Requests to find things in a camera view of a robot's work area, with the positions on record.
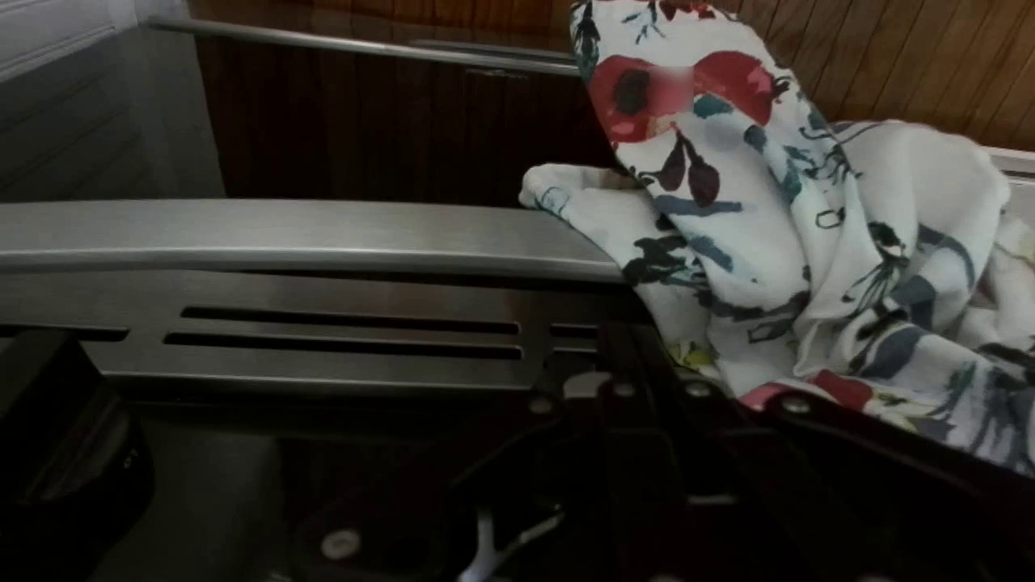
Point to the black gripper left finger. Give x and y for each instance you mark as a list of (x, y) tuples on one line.
[(537, 486)]

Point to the floral tea towel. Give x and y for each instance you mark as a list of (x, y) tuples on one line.
[(841, 237)]

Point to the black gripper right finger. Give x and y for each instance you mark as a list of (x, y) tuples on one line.
[(841, 496)]

